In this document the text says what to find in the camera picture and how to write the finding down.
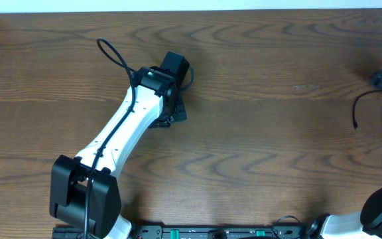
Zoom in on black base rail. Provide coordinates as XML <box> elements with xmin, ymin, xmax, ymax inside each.
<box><xmin>51</xmin><ymin>214</ymin><xmax>321</xmax><ymax>239</ymax></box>

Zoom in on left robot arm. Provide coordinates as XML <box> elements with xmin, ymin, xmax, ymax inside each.
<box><xmin>49</xmin><ymin>52</ymin><xmax>190</xmax><ymax>238</ymax></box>

